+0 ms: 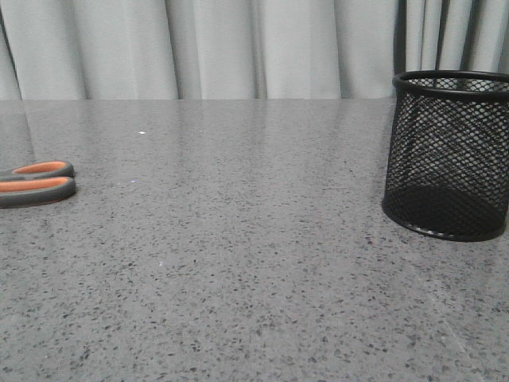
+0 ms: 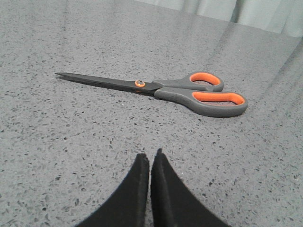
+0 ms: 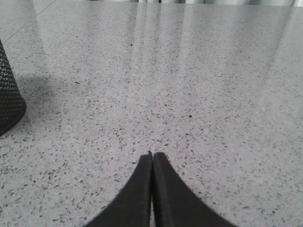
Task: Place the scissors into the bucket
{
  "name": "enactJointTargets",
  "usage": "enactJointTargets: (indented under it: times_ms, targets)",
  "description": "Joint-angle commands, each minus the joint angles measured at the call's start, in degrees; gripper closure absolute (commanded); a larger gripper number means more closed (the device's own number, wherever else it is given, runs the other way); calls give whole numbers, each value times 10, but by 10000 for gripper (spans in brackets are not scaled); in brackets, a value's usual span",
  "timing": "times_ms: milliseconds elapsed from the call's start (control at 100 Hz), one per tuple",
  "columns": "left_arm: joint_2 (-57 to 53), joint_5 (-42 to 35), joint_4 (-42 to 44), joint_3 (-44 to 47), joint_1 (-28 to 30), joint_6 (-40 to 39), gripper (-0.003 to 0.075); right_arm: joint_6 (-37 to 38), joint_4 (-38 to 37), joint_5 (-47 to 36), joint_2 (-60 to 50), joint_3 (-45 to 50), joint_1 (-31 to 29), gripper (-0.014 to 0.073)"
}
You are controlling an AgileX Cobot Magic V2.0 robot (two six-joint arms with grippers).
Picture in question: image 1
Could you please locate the grey orange handled scissors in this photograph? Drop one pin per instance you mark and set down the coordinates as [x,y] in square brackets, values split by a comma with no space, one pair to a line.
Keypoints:
[37,184]

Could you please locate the black mesh metal bucket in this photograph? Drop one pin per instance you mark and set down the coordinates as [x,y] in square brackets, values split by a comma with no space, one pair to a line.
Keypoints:
[447,171]

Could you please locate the grey pleated curtain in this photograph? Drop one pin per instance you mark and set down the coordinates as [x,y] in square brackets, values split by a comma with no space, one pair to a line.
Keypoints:
[240,49]

